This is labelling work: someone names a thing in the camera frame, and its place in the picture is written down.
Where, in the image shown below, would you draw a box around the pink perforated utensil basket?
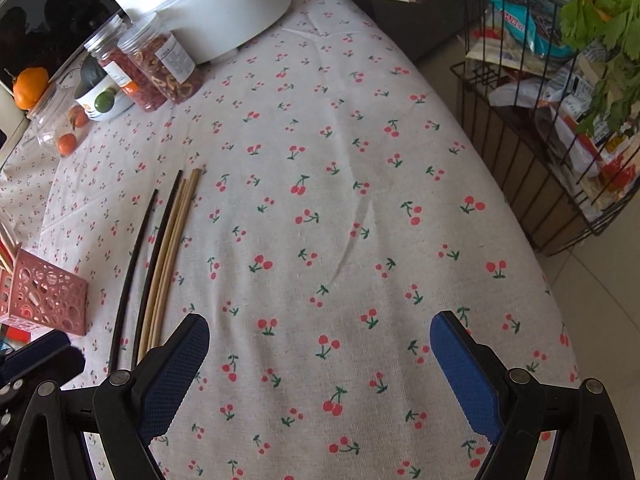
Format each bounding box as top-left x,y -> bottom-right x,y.
1,248 -> 88,336

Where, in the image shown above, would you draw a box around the light bamboo chopstick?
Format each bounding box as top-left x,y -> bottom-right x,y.
0,223 -> 17,270

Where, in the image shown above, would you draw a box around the black chopstick gold band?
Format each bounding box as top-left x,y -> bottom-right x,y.
130,170 -> 183,367

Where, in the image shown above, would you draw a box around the glass jar with tangerines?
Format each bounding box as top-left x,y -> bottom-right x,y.
27,82 -> 93,157

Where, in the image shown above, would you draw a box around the white bowl green knob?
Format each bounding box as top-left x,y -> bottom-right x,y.
75,76 -> 134,122

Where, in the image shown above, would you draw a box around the large orange fruit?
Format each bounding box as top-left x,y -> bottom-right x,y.
12,67 -> 49,110

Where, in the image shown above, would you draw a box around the cherry print tablecloth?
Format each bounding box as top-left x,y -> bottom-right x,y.
1,0 -> 577,479

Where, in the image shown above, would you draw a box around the dark green squash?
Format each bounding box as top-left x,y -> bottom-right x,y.
75,55 -> 106,99

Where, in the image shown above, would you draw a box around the jar of red berries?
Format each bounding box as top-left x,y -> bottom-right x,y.
84,14 -> 166,112

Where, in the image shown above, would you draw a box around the jar of dried fruit rings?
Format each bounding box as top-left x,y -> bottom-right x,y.
117,13 -> 204,104

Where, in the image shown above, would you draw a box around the black microwave oven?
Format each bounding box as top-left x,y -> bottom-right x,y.
1,0 -> 119,91

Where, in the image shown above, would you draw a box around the green leafy vegetables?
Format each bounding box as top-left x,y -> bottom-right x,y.
560,0 -> 639,133

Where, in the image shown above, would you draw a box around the black wire rack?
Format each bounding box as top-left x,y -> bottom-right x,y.
454,0 -> 639,256

